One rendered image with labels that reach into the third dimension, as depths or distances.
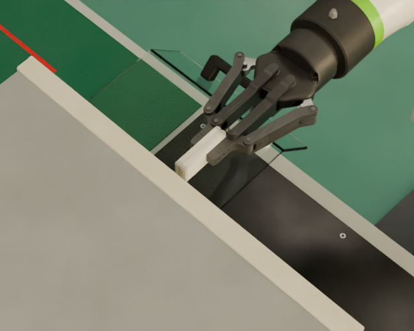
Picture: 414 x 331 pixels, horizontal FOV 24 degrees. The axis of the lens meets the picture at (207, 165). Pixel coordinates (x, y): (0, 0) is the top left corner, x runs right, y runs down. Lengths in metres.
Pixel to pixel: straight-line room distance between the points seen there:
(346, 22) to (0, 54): 0.78
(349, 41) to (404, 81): 1.53
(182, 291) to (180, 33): 1.92
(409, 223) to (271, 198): 0.93
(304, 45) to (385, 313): 0.49
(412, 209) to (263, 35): 0.67
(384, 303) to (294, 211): 0.20
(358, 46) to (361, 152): 1.37
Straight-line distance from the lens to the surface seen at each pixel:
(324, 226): 1.51
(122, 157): 0.92
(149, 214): 0.89
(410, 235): 2.40
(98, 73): 1.70
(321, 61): 1.14
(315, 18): 1.15
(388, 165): 2.51
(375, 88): 2.65
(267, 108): 1.11
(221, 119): 1.10
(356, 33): 1.16
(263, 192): 1.54
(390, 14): 1.20
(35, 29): 1.78
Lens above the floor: 2.09
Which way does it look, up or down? 58 degrees down
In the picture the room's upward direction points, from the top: straight up
